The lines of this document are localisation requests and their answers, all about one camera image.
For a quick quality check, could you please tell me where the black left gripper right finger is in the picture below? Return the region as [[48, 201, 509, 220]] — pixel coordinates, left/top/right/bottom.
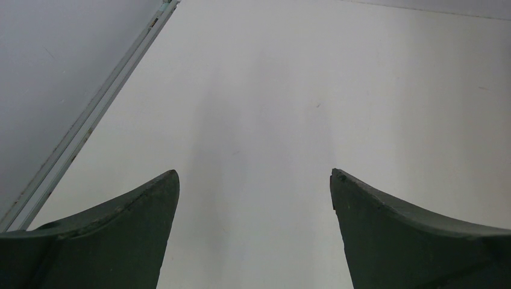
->
[[330, 169, 510, 288]]

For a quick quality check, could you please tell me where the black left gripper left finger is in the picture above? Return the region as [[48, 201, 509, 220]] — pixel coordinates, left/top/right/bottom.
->
[[1, 170, 180, 288]]

